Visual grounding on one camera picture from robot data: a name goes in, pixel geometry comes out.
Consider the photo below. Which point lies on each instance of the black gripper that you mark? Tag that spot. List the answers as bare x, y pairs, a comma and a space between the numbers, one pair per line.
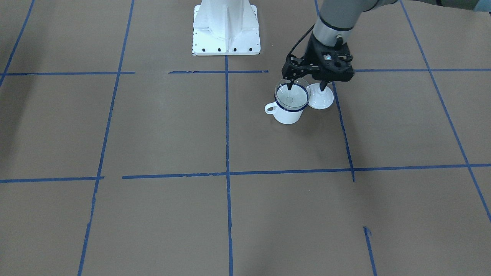
313, 53

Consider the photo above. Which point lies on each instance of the white cup lid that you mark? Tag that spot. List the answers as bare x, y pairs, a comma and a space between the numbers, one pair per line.
320, 99

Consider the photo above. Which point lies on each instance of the white enamel cup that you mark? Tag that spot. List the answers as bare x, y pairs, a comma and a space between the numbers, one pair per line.
281, 115

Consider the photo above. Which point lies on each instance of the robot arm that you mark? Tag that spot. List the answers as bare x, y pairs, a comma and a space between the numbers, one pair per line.
339, 17

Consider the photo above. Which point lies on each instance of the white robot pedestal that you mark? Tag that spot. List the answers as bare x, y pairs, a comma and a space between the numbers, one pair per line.
225, 27

